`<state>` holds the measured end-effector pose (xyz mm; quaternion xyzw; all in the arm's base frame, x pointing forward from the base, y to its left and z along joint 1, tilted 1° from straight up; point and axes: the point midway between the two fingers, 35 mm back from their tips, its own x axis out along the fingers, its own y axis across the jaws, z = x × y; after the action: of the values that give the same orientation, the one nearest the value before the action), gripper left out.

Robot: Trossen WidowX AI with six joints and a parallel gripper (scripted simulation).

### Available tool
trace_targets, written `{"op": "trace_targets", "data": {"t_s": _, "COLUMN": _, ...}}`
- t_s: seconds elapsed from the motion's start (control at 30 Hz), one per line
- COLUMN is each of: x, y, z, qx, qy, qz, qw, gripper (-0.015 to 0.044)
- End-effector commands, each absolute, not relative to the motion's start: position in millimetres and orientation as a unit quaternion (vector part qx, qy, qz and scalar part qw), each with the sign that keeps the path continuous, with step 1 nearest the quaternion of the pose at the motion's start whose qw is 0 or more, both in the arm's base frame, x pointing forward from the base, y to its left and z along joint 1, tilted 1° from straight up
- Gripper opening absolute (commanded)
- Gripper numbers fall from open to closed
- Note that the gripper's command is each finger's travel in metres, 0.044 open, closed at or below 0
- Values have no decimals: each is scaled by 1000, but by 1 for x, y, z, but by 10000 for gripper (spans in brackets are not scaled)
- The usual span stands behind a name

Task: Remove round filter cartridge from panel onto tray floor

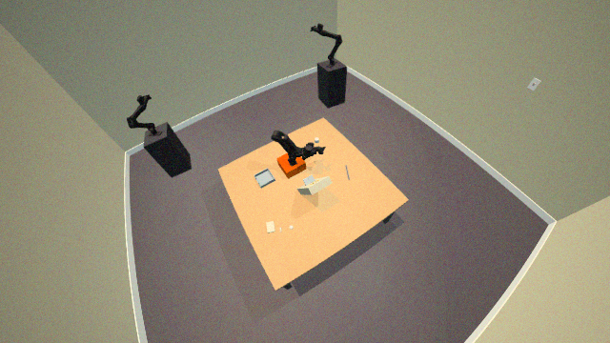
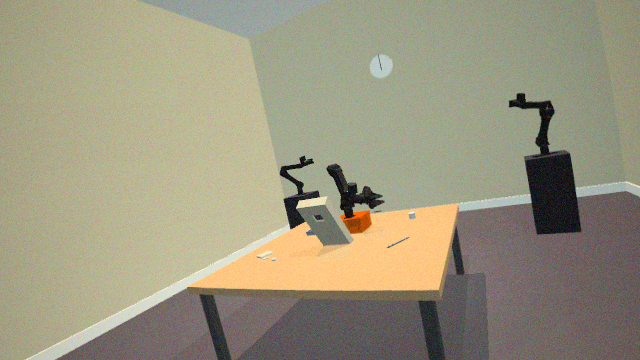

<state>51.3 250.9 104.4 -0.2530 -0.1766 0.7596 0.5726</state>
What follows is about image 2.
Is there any beige service panel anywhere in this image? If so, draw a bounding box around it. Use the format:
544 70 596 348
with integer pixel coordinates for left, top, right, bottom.
296 196 354 246

